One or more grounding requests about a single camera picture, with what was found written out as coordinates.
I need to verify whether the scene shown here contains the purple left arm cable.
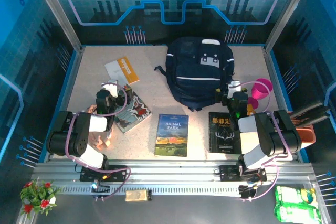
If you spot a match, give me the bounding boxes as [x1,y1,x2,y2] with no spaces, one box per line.
[67,82,132,202]

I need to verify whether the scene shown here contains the artificial red flower plant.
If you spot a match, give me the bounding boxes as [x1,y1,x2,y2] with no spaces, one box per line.
[20,179,62,219]

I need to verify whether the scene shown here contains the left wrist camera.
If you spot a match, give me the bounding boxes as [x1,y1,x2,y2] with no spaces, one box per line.
[101,79,119,98]

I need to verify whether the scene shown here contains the black book with antlers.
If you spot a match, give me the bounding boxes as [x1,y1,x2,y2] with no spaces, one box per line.
[208,111,244,154]

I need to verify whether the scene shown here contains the small gold box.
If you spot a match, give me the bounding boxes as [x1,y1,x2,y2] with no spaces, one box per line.
[125,189,153,203]

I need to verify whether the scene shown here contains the black handled knife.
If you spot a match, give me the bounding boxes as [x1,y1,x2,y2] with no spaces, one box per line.
[290,100,325,119]
[299,112,331,128]
[295,105,331,124]

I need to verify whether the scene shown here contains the green snack packet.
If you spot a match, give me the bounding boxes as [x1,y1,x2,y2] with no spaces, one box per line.
[274,204,323,224]
[275,186,318,207]

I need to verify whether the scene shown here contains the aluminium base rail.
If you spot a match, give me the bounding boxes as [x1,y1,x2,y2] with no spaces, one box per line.
[31,157,316,187]

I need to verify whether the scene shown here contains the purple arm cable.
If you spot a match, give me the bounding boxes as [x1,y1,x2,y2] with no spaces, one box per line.
[240,79,293,202]
[67,82,132,202]

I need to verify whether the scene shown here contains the Animal Farm book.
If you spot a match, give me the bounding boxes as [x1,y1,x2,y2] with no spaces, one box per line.
[154,113,190,157]

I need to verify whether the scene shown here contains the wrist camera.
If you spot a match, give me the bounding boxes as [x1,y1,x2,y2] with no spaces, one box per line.
[227,80,249,99]
[101,79,119,98]

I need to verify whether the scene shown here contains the orange and white notebook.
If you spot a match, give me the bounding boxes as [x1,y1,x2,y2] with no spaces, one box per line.
[104,56,140,90]

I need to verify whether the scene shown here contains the pink brown wooden toy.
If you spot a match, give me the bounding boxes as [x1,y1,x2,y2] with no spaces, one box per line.
[86,104,113,150]

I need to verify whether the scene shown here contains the navy blue backpack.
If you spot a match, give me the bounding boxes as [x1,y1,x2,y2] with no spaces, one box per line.
[153,36,236,112]

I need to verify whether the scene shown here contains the aluminium frame post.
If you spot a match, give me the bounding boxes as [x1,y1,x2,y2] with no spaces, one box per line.
[29,0,84,53]
[263,0,316,55]

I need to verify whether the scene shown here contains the grey slotted cable duct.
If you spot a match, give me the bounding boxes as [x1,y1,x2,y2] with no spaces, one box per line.
[56,185,254,196]

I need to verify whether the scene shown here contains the pink goblet cup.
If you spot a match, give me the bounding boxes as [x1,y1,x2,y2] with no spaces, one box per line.
[246,78,274,111]

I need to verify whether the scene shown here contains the cartoon cover comic book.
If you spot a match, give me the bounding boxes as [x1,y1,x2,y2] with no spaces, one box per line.
[112,83,153,134]

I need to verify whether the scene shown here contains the white orange knife block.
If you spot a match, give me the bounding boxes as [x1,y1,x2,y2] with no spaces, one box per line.
[287,110,317,154]

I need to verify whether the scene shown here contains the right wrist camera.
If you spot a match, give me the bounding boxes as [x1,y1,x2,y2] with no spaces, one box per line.
[227,80,249,99]

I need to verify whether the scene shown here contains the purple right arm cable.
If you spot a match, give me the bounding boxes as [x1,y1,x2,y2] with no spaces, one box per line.
[240,79,293,202]

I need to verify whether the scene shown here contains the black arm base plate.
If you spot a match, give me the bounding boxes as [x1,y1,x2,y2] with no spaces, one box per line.
[79,165,129,183]
[218,165,268,183]

